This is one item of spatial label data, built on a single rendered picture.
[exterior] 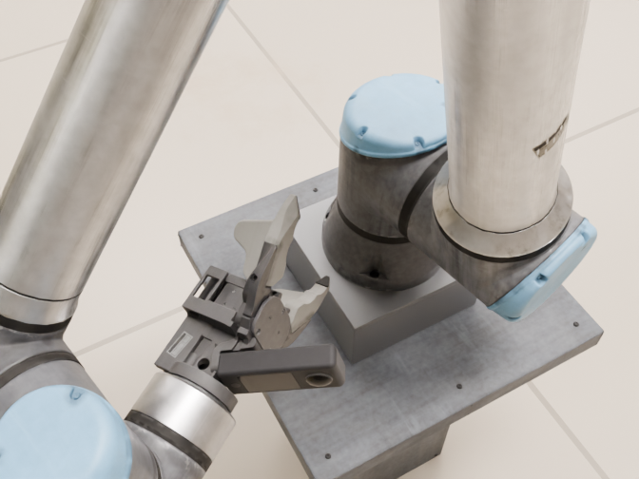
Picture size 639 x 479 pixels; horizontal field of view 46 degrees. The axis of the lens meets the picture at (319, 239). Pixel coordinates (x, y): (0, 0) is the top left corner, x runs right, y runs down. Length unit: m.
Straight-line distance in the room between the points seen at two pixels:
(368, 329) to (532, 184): 0.41
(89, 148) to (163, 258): 1.49
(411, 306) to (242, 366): 0.42
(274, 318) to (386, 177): 0.26
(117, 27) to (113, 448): 0.28
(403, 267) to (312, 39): 1.69
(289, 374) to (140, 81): 0.31
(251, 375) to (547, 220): 0.34
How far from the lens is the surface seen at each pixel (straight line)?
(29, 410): 0.58
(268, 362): 0.70
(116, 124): 0.53
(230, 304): 0.74
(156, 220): 2.11
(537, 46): 0.57
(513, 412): 1.81
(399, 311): 1.07
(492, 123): 0.64
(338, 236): 1.06
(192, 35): 0.52
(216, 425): 0.70
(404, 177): 0.90
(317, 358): 0.69
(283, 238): 0.71
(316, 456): 1.06
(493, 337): 1.18
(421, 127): 0.90
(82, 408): 0.57
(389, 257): 1.03
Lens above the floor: 1.59
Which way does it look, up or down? 52 degrees down
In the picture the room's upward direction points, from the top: straight up
